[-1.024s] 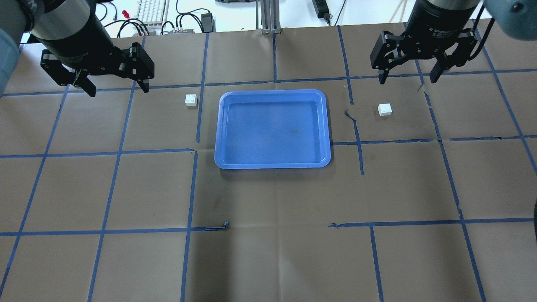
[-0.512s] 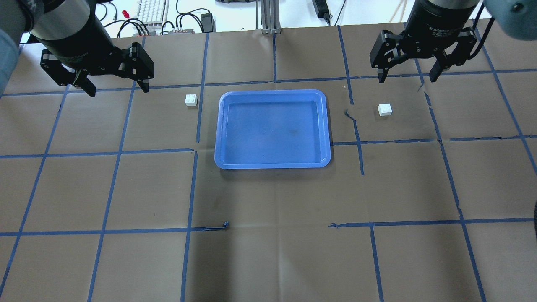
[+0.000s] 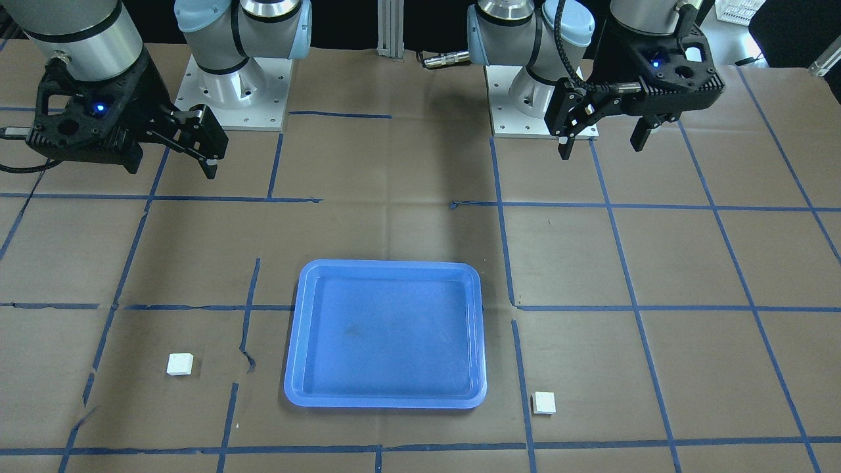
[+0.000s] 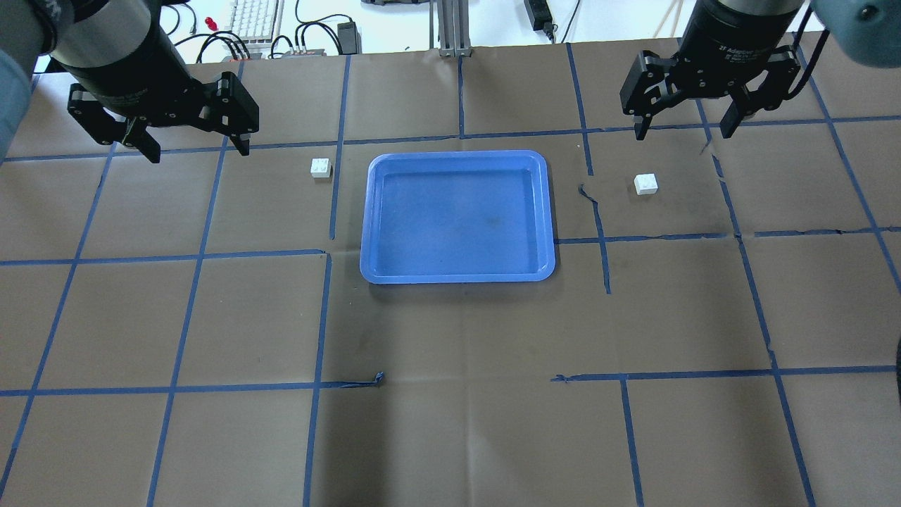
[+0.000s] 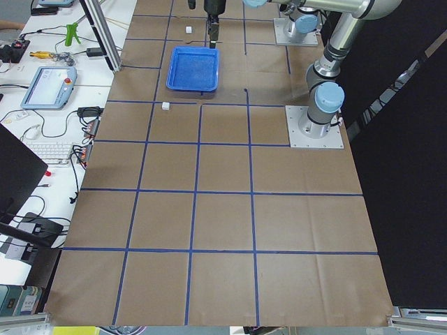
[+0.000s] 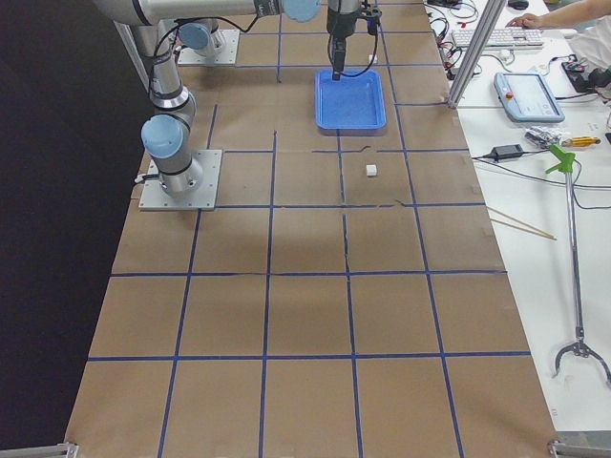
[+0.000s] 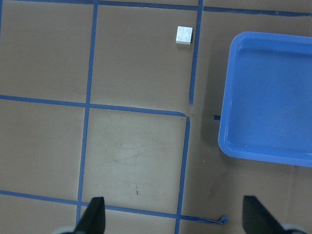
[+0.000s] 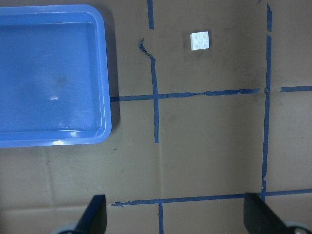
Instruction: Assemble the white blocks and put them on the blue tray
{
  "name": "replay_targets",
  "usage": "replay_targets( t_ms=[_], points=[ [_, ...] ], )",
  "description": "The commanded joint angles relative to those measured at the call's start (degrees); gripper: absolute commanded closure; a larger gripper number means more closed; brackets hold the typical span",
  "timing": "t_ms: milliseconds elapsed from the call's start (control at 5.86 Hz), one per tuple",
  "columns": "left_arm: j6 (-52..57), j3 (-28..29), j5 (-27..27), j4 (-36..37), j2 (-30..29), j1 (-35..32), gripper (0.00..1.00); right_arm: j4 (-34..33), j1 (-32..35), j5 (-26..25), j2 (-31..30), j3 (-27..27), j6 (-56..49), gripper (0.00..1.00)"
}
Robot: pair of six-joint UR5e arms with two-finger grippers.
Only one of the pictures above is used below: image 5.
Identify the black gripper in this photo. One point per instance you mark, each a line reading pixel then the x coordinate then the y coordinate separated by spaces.
pixel 213 5

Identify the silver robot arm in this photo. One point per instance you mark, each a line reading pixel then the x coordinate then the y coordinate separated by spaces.
pixel 326 97
pixel 305 15

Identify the blue plastic tray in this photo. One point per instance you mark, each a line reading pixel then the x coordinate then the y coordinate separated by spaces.
pixel 193 69

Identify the black power adapter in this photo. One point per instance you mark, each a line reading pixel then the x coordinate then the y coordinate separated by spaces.
pixel 94 52

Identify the teach pendant tablet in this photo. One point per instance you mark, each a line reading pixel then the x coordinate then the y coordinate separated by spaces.
pixel 50 88

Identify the yellow tool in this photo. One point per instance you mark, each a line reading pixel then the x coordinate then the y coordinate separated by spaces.
pixel 41 55

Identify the white keyboard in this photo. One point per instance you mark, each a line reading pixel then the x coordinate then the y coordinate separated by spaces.
pixel 54 154

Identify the black monitor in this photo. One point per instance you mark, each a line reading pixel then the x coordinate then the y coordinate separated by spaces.
pixel 21 172

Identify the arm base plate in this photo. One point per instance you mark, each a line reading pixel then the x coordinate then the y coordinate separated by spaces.
pixel 288 33
pixel 305 134

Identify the aluminium frame post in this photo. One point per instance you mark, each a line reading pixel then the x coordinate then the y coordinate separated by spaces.
pixel 97 21

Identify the green handled reach grabber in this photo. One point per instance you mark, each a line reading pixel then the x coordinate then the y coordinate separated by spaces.
pixel 71 34

